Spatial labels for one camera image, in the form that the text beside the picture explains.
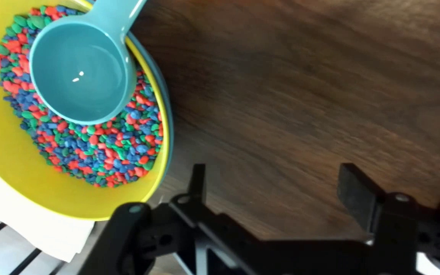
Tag white paper sheet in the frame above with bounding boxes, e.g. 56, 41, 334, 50
0, 175, 95, 262

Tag teal measuring scoop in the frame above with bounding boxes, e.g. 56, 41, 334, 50
30, 0, 147, 125

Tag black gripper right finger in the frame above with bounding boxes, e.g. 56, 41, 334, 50
338, 163, 386, 238

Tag colourful beads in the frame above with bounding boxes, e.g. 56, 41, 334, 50
0, 4, 164, 187

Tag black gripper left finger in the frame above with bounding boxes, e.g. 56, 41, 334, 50
188, 163, 207, 200

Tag yellow bowl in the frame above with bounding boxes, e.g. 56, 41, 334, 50
0, 0, 155, 221

